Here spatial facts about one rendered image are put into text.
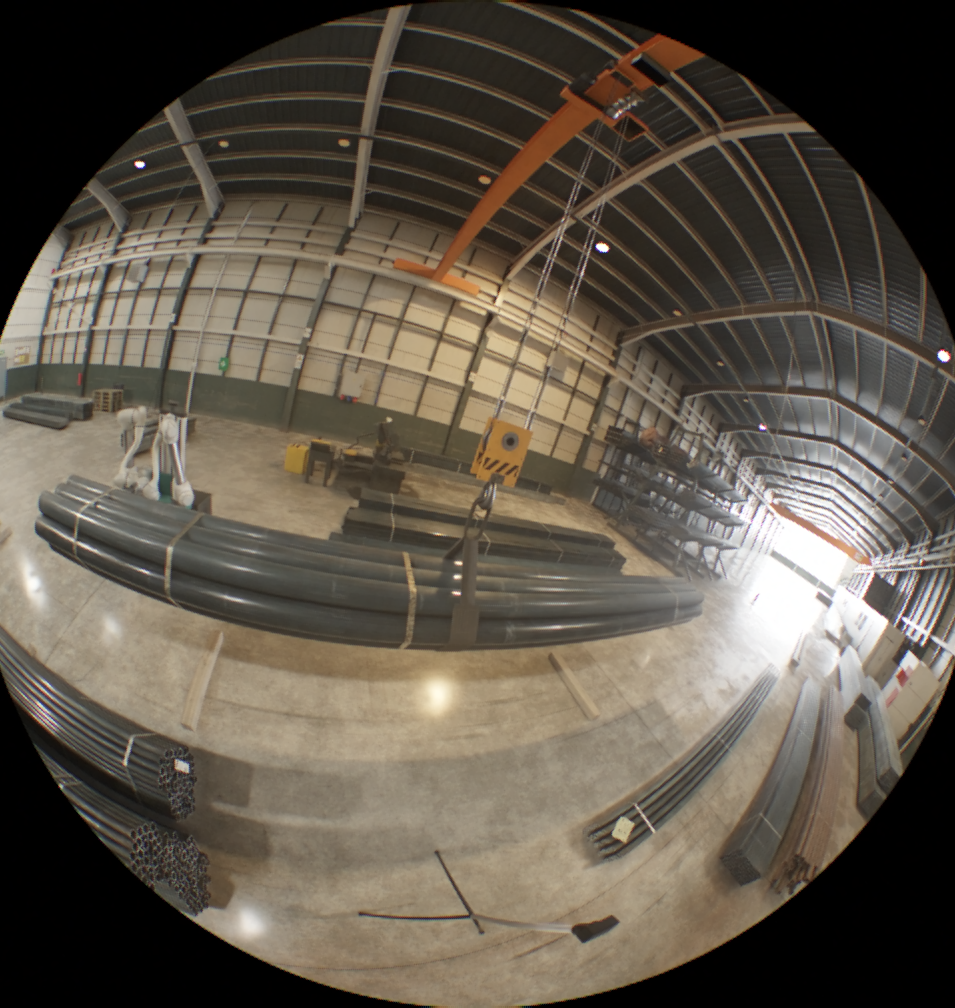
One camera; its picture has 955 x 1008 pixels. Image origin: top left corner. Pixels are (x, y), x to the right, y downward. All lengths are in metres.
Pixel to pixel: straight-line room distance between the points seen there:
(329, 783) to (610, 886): 2.18
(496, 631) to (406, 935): 2.16
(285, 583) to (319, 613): 0.21
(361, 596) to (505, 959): 2.56
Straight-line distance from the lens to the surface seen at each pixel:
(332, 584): 1.48
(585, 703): 3.47
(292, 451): 7.06
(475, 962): 2.56
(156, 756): 1.82
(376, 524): 4.46
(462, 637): 1.64
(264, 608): 1.55
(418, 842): 2.40
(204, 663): 2.91
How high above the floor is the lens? 2.35
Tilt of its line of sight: 17 degrees down
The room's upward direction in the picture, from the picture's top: 19 degrees clockwise
